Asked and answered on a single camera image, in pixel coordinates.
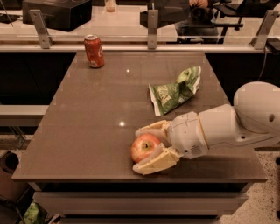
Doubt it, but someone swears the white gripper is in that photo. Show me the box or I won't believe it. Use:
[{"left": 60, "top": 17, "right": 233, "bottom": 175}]
[{"left": 132, "top": 112, "right": 208, "bottom": 175}]

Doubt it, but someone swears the red apple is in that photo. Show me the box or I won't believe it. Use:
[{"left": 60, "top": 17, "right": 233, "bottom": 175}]
[{"left": 130, "top": 134, "right": 161, "bottom": 163}]

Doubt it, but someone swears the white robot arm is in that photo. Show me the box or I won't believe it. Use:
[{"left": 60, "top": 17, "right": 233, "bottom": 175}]
[{"left": 133, "top": 81, "right": 280, "bottom": 175}]

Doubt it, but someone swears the red coke can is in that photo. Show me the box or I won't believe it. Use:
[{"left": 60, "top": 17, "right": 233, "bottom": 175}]
[{"left": 84, "top": 35, "right": 105, "bottom": 68}]

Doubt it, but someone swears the green chip bag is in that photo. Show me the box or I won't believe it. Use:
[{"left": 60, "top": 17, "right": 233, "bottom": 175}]
[{"left": 149, "top": 66, "right": 201, "bottom": 116}]

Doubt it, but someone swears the plastic cup behind glass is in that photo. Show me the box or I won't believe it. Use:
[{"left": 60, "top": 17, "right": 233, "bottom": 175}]
[{"left": 105, "top": 0, "right": 116, "bottom": 12}]

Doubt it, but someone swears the brown cabinet with hole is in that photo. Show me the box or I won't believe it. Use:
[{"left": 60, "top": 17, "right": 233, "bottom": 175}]
[{"left": 0, "top": 150, "right": 29, "bottom": 202}]

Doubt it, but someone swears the black box behind glass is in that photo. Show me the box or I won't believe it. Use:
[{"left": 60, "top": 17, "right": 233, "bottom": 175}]
[{"left": 22, "top": 0, "right": 92, "bottom": 32}]

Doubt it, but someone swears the middle metal rail bracket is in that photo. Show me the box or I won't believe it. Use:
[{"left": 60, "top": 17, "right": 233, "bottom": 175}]
[{"left": 147, "top": 10, "right": 158, "bottom": 49}]

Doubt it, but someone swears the metal rail bracket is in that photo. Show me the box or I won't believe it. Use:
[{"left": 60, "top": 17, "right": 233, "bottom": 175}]
[
  {"left": 29, "top": 10, "right": 53, "bottom": 49},
  {"left": 252, "top": 10, "right": 279, "bottom": 50},
  {"left": 147, "top": 10, "right": 158, "bottom": 49}
]

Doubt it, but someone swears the person with camera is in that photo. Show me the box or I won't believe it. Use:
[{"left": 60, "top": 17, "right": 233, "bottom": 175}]
[{"left": 175, "top": 0, "right": 280, "bottom": 44}]

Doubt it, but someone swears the right metal rail bracket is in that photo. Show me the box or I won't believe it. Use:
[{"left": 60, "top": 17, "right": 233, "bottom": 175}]
[{"left": 252, "top": 10, "right": 279, "bottom": 50}]

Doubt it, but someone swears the left metal rail bracket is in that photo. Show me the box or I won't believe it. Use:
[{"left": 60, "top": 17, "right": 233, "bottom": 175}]
[{"left": 29, "top": 10, "right": 53, "bottom": 49}]

